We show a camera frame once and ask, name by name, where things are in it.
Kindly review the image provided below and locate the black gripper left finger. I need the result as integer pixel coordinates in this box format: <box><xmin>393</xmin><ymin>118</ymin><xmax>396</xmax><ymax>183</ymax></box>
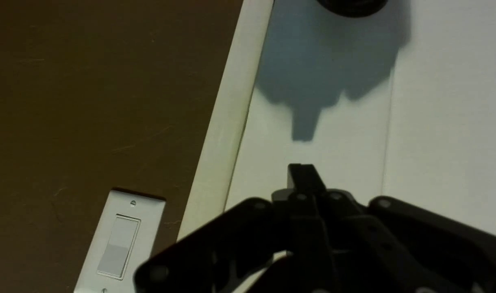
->
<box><xmin>131</xmin><ymin>160</ymin><xmax>315</xmax><ymax>293</ymax></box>

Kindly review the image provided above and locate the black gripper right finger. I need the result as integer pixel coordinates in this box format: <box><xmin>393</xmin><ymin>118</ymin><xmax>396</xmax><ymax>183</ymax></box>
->
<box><xmin>300</xmin><ymin>160</ymin><xmax>496</xmax><ymax>293</ymax></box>

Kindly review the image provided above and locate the black round door knob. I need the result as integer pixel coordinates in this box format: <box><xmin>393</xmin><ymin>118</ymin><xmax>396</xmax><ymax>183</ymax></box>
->
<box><xmin>315</xmin><ymin>0</ymin><xmax>390</xmax><ymax>17</ymax></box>

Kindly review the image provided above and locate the white light switch plate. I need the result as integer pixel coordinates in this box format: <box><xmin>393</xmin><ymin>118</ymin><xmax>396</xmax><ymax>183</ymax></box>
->
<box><xmin>72</xmin><ymin>187</ymin><xmax>167</xmax><ymax>293</ymax></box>

